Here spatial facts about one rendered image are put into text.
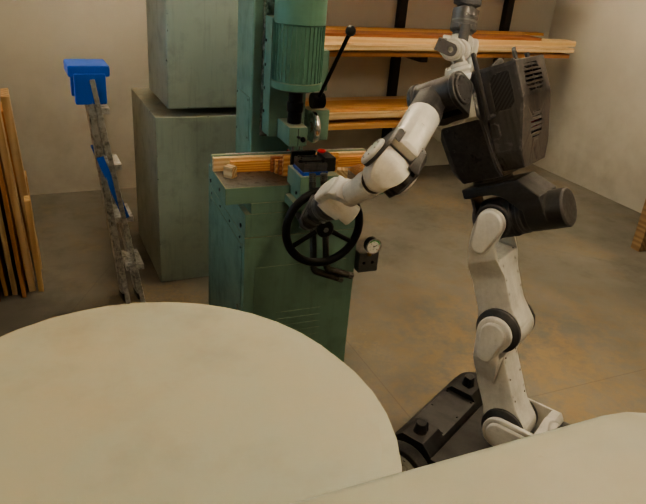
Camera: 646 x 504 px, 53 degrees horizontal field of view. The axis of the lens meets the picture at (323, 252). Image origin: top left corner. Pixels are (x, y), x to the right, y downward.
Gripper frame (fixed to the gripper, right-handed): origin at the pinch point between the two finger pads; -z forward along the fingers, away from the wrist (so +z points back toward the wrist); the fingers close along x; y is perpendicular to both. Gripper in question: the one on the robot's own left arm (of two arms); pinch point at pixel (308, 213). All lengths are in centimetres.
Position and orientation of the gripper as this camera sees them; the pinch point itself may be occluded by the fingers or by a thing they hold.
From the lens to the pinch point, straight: 201.2
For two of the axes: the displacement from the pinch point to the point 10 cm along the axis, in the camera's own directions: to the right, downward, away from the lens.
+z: 3.5, -0.8, -9.3
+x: 4.3, -8.7, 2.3
